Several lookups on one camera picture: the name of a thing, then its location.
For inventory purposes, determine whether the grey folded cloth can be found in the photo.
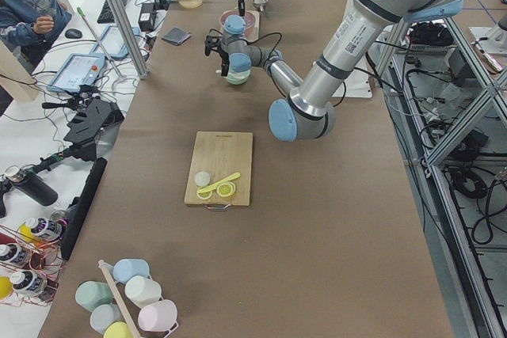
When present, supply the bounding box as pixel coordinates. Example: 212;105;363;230
162;27;192;46

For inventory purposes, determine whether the wooden cutting board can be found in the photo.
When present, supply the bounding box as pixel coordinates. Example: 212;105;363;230
184;131;254;207

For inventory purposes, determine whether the blue plastic cup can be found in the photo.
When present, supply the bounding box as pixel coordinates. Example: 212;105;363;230
112;258;150;284

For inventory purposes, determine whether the white plastic cup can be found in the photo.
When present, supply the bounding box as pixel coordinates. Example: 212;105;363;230
124;275;162;308

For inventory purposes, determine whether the pink bowl of ice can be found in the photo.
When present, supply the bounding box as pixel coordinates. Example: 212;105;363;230
219;9;260;36

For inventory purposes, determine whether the steel ice scoop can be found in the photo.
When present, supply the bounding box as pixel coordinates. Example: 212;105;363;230
252;0;269;13

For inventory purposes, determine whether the grey plastic cup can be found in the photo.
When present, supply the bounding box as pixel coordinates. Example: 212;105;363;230
90;304;124;334

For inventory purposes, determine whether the person in blue hoodie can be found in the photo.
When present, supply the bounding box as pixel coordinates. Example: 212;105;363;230
1;0;71;67

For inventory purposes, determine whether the green plastic cup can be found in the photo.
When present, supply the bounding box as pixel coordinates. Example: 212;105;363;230
74;281;113;312

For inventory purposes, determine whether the yellow plastic cup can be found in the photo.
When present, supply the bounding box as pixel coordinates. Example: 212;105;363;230
103;321;133;338

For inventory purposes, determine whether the pink plastic cup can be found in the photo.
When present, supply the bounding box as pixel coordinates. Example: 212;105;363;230
138;299;178;332

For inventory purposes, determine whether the white round lemon end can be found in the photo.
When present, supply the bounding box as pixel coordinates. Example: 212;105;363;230
193;171;211;187

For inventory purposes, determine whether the lemon slice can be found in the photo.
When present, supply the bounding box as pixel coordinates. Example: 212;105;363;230
216;181;236;198
196;190;213;200

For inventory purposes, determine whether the mint green bowl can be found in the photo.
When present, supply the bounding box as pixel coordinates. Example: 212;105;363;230
226;70;250;85

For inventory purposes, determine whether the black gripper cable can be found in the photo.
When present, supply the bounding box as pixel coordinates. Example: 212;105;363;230
205;28;349;108

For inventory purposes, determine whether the black keyboard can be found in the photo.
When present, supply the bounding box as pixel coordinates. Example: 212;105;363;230
97;0;132;25

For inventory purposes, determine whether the beige serving tray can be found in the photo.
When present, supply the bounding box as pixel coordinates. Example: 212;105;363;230
219;9;261;42

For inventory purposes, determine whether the blue teach pendant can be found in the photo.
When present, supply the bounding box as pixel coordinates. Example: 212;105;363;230
90;25;140;61
46;53;105;93

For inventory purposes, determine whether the black thermos bottle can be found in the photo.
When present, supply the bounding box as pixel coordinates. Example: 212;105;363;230
5;165;59;207

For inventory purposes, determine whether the black computer mouse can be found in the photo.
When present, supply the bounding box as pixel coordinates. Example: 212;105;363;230
64;28;82;40

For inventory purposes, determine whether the yellow plastic knife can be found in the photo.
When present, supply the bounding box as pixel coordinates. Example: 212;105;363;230
196;172;241;194

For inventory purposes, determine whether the aluminium frame post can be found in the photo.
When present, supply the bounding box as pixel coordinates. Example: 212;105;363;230
106;0;148;79

